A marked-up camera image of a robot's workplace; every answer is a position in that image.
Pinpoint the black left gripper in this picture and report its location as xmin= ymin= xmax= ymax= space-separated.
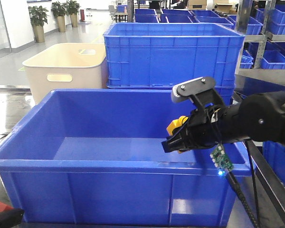
xmin=0 ymin=209 xmax=25 ymax=228

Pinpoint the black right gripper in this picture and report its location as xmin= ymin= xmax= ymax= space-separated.
xmin=161 ymin=106 xmax=228 ymax=153

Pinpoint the yellow studded toy brick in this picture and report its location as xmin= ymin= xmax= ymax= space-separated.
xmin=166 ymin=116 xmax=189 ymax=153

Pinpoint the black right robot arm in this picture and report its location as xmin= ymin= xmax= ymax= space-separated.
xmin=162 ymin=76 xmax=285 ymax=153

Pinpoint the large blue target bin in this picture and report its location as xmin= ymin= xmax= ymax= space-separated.
xmin=0 ymin=88 xmax=257 ymax=228

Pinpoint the blue bin lower right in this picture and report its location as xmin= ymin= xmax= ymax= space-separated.
xmin=263 ymin=141 xmax=285 ymax=184

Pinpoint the blue bin on right shelf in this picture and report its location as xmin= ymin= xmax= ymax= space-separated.
xmin=261 ymin=50 xmax=285 ymax=69

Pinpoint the green circuit board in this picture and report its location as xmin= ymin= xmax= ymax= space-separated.
xmin=210 ymin=143 xmax=234 ymax=176

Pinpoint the large blue ribbed crate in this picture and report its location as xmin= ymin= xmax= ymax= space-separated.
xmin=104 ymin=23 xmax=244 ymax=88

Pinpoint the steel shelving rack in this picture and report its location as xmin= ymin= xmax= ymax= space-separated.
xmin=245 ymin=0 xmax=285 ymax=228

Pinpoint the beige plastic basket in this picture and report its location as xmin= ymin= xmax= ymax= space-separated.
xmin=22 ymin=43 xmax=108 ymax=104

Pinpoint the potted plant right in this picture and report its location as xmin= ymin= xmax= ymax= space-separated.
xmin=66 ymin=0 xmax=80 ymax=28

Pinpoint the potted plant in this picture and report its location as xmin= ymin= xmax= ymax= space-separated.
xmin=66 ymin=0 xmax=80 ymax=28
xmin=28 ymin=6 xmax=48 ymax=43
xmin=51 ymin=1 xmax=67 ymax=32

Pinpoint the potted plant middle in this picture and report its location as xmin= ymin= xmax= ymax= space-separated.
xmin=51 ymin=1 xmax=67 ymax=32

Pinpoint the potted plant left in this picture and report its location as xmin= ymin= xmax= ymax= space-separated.
xmin=28 ymin=6 xmax=48 ymax=43

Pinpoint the black braided cable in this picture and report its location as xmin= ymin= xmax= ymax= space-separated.
xmin=225 ymin=140 xmax=262 ymax=228

